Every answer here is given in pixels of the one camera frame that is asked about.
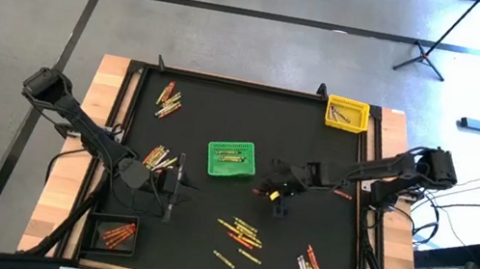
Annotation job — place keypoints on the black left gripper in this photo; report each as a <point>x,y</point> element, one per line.
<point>173,187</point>

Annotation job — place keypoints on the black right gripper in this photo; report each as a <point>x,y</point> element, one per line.
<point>296,175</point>

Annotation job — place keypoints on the green plastic basket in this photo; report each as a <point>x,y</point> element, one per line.
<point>241,172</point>

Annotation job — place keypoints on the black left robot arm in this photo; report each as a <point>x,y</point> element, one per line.
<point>84,128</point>

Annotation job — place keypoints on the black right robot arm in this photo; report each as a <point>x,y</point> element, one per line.
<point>376,169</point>

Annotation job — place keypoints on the yellow tape label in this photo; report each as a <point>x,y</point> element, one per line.
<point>275,195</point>

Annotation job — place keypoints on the black square tray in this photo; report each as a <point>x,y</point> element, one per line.
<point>92,242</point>

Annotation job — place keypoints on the yellow plastic basket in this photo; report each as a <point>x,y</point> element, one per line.
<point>356,124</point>

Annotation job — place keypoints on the black tripod stand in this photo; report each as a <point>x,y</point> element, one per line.
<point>423,54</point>

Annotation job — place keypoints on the white metal bracket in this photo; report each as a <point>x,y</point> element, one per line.
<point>365,186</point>

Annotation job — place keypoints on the black frame bracket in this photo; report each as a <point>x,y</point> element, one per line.
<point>322,90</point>
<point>161,64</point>

